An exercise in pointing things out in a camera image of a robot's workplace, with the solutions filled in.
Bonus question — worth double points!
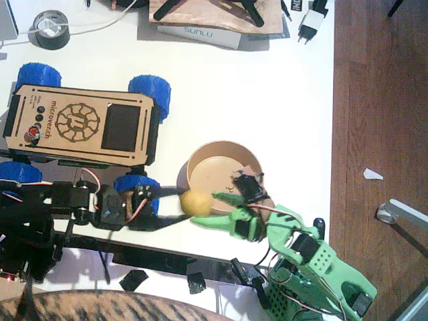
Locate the yellow lemon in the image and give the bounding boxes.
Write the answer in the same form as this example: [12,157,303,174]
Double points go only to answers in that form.
[180,191,214,217]

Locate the brown paper bowl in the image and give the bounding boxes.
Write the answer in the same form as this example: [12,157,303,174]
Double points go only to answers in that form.
[176,139,265,215]

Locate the blue ribbed rover wheel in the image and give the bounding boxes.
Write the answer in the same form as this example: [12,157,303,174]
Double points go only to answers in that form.
[112,176,162,215]
[0,161,43,201]
[16,62,63,90]
[128,74,173,124]

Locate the long black bar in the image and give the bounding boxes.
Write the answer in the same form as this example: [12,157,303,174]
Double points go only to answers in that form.
[49,232,255,285]

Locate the crumpled tape piece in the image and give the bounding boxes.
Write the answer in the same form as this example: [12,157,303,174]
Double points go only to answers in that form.
[186,271,207,295]

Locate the black tape piece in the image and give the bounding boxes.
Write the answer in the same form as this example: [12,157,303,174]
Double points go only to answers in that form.
[119,269,150,292]

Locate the black table clamp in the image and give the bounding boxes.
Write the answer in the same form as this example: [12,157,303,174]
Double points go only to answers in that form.
[230,256,272,310]

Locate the black rounded knob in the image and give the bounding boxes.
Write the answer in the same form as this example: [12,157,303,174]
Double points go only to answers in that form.
[312,217,326,240]

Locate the striped brown fabric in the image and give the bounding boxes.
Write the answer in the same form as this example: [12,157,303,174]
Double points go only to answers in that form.
[0,290,235,321]

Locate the white SUNLU box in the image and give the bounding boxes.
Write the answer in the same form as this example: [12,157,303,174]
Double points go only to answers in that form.
[156,23,243,51]

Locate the grey metal furniture leg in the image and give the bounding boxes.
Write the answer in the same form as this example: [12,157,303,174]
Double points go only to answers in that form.
[376,198,428,235]

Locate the brown wooden board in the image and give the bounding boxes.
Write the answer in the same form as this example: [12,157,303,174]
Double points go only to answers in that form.
[148,0,285,34]

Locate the black stand legs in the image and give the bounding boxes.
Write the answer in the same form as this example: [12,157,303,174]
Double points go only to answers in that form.
[152,0,265,27]

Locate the grey metal profile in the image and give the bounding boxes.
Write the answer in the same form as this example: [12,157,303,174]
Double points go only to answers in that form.
[389,286,428,321]

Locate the black pen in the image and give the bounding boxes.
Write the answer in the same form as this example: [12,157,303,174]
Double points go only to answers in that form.
[280,0,292,23]

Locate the white and black charger plug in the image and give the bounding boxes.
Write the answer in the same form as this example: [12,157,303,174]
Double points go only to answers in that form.
[296,0,330,44]

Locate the grey device housing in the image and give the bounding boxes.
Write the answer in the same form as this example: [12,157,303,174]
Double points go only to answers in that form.
[0,0,20,41]

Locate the black slanted rod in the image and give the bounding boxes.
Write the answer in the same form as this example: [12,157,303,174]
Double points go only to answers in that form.
[387,0,405,18]

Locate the black camera module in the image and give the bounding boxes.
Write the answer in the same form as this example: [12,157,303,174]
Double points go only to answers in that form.
[98,185,124,231]
[229,171,272,204]

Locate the white cable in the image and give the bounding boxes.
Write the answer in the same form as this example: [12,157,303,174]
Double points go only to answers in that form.
[0,0,138,47]

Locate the grey duct tape roll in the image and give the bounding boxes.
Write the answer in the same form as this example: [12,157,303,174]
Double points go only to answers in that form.
[27,9,72,51]

